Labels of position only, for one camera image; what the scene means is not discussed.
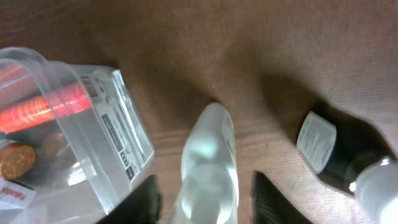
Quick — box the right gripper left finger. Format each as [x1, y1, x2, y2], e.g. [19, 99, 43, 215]
[96, 175, 162, 224]

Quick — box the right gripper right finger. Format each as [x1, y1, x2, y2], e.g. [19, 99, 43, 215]
[251, 170, 312, 224]

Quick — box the clear plastic container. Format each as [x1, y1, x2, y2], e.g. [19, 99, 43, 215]
[1, 47, 154, 223]

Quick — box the white green medicine box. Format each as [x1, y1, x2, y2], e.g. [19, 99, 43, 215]
[0, 178, 36, 210]

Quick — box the orange tablet tube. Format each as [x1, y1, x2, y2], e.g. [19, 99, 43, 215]
[0, 63, 93, 134]

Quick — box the black bottle white cap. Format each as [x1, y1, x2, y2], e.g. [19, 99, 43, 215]
[296, 110, 397, 223]

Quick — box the white spray bottle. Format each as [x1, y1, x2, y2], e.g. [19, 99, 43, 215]
[169, 103, 239, 224]

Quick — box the small amber jar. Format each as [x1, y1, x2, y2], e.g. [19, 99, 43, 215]
[1, 133, 69, 180]

